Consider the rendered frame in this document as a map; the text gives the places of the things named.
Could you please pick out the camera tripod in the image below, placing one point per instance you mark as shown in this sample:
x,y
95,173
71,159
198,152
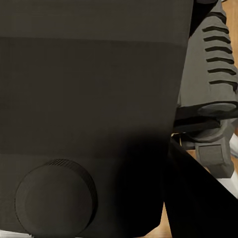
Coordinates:
x,y
207,108

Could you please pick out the digital camera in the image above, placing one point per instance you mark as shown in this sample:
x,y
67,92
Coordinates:
x,y
88,96

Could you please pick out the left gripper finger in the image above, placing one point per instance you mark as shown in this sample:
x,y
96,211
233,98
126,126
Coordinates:
x,y
197,205

